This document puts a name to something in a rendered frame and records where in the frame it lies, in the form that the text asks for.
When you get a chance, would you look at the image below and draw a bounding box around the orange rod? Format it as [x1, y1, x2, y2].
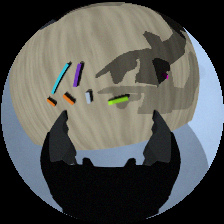
[63, 93, 75, 105]
[47, 97, 56, 107]

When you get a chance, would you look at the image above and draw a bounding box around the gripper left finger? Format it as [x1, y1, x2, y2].
[40, 110, 78, 196]

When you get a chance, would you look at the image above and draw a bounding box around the magenta rod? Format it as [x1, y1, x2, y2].
[161, 73, 168, 79]

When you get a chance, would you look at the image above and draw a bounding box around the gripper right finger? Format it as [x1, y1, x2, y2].
[142, 110, 181, 197]

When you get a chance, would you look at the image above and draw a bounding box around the purple rod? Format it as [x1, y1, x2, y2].
[73, 64, 83, 87]

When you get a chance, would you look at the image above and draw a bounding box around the turquoise rod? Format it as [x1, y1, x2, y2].
[51, 63, 70, 94]

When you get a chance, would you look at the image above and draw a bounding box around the lime green rod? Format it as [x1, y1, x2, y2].
[108, 95, 128, 105]

